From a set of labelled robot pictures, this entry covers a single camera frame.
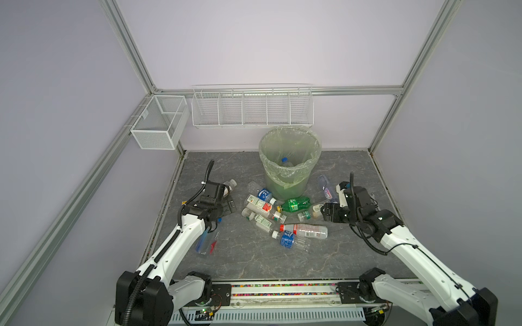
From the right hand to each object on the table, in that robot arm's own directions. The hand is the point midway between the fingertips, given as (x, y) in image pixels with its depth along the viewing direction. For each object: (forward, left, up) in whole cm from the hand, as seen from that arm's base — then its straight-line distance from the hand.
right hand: (330, 207), depth 80 cm
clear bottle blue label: (-9, +16, -9) cm, 21 cm away
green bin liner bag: (+33, +14, -4) cm, 36 cm away
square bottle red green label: (+6, +29, -10) cm, 32 cm away
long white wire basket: (+49, +32, +15) cm, 60 cm away
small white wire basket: (+43, +78, +7) cm, 90 cm away
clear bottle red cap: (-5, +9, -11) cm, 15 cm away
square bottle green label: (-1, +28, -10) cm, 30 cm away
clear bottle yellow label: (+21, +43, -12) cm, 49 cm away
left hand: (+1, +43, -3) cm, 44 cm away
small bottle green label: (+3, +9, -12) cm, 15 cm away
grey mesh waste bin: (+32, +13, -4) cm, 35 cm away
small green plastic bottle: (+7, +12, -10) cm, 17 cm away
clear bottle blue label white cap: (+11, +26, -9) cm, 30 cm away
